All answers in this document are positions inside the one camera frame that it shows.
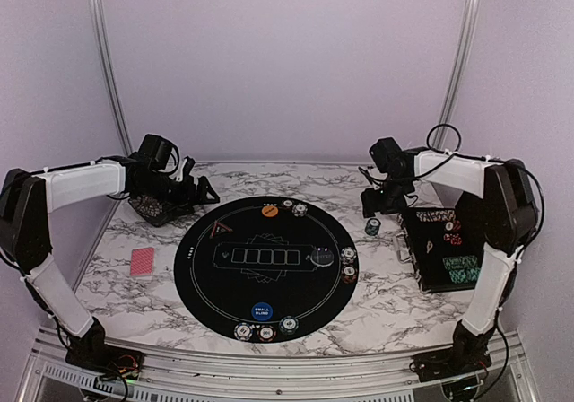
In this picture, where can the round black poker mat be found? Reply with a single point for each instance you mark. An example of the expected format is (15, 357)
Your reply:
(267, 260)

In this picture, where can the black floral patterned pouch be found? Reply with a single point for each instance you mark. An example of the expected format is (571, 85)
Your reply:
(158, 213)

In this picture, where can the blue small blind button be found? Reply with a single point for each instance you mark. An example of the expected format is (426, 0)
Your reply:
(262, 312)

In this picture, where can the orange big blind button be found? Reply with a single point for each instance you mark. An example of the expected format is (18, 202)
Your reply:
(270, 211)

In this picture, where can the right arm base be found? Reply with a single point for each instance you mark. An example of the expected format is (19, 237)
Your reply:
(461, 378)

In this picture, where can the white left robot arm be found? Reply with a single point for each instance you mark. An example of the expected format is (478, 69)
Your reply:
(28, 198)

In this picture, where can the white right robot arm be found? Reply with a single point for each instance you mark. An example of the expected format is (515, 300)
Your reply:
(503, 205)

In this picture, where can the green poker chip stack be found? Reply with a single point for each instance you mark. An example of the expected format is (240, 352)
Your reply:
(372, 227)

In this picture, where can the black dealer button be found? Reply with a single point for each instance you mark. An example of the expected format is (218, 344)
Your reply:
(322, 257)

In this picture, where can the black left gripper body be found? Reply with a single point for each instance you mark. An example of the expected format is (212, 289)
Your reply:
(183, 197)

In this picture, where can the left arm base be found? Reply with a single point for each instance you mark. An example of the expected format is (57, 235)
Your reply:
(91, 352)

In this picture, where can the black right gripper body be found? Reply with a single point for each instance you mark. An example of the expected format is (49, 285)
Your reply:
(391, 199)

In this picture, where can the black poker chip case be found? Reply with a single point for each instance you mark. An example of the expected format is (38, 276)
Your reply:
(445, 256)

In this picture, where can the red triangular all-in marker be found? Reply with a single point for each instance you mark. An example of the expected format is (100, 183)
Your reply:
(219, 229)

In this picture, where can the red playing card deck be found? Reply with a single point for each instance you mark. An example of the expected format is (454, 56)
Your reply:
(142, 262)

